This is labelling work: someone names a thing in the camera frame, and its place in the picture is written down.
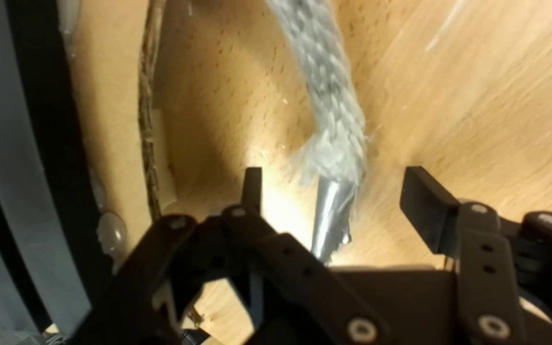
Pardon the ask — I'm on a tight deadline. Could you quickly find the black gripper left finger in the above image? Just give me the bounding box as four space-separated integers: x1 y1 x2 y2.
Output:
242 166 263 212

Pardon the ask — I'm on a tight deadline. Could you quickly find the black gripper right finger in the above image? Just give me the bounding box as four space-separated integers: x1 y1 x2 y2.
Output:
399 166 460 254

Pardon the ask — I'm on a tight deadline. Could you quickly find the curved black board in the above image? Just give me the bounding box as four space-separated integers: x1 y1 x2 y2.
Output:
0 0 112 345

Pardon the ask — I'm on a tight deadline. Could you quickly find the white braided rope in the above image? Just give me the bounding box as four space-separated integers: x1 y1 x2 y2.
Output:
263 0 370 264

